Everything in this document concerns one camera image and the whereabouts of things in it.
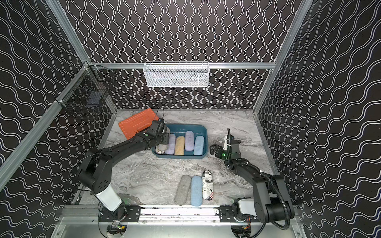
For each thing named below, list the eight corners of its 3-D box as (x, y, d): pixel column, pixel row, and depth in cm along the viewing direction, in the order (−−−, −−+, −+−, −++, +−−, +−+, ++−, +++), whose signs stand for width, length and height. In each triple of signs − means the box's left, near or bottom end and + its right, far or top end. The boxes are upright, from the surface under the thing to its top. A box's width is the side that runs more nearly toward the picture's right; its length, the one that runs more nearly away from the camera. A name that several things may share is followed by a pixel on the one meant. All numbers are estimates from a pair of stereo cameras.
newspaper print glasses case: (202, 200, 80) (202, 198, 78) (201, 172, 90) (201, 170, 88) (213, 200, 80) (214, 198, 78) (211, 172, 90) (212, 170, 88)
